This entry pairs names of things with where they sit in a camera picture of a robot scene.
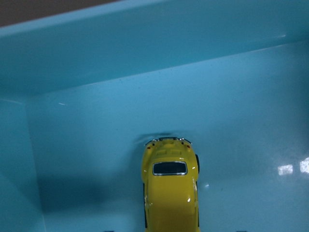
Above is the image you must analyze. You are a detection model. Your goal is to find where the yellow beetle toy car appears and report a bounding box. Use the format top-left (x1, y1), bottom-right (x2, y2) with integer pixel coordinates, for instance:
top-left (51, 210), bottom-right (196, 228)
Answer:
top-left (141, 137), bottom-right (200, 232)

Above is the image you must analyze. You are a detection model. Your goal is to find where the light blue plastic bin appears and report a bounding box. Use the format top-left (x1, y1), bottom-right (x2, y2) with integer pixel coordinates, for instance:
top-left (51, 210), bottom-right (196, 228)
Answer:
top-left (0, 0), bottom-right (309, 232)

